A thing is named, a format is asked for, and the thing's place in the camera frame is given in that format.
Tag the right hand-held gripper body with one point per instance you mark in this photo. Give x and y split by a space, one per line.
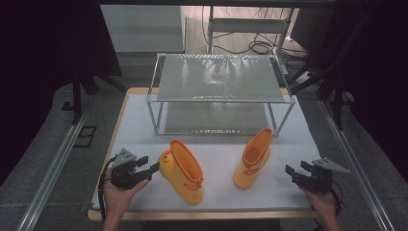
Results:
319 181

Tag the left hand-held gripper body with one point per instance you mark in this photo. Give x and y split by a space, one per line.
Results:
124 174

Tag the yellow rain boot orange trim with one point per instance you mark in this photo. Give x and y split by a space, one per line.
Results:
174 179
247 176

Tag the metal frame two-tier shoe rack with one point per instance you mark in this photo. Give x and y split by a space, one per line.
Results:
218 80

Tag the person's right hand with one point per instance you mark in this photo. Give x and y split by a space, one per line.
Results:
324 205

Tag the person's left hand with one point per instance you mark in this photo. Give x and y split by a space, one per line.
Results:
116 199

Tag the white table mat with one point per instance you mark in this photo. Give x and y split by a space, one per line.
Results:
218 192

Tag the black tripod legs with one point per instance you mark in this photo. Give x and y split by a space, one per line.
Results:
336 96

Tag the small black floor plate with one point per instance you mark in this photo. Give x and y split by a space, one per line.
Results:
68 106

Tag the black stand legs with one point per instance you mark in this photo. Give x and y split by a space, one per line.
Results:
77 96

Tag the dark curtain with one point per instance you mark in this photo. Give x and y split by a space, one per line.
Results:
41 48
378 64

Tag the white board panel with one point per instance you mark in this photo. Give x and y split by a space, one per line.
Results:
142 29

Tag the aluminium floor rail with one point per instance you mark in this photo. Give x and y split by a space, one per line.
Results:
54 166
359 170

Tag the white metal stand frame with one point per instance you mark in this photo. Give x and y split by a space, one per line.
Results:
250 25

